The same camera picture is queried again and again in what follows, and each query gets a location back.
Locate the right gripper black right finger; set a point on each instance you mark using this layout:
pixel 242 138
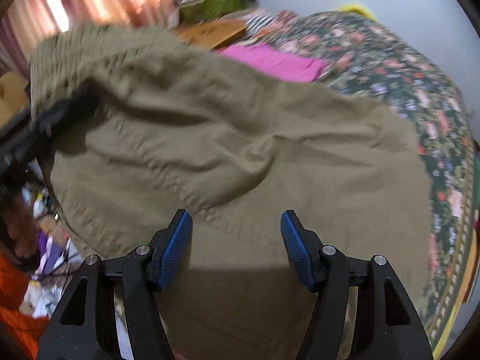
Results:
pixel 387 325

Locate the person's left hand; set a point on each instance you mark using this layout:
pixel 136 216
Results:
pixel 22 228

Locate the olive khaki pants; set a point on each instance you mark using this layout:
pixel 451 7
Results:
pixel 181 127

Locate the orange left sleeve forearm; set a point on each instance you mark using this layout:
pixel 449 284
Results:
pixel 22 331

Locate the yellow pillow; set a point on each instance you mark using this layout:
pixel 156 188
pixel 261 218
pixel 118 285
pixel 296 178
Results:
pixel 358 9

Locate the dark floral bedspread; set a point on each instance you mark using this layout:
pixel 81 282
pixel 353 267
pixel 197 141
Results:
pixel 366 58

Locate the brown cardboard box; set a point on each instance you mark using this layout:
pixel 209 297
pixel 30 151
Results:
pixel 213 34

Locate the striped patchwork blanket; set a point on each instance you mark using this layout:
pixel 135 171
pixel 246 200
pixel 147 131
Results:
pixel 260 22

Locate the pink curtain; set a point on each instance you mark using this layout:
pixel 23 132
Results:
pixel 27 22

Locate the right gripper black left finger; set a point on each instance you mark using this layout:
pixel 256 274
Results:
pixel 83 325

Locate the folded pink pants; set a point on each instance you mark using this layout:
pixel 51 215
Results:
pixel 283 66

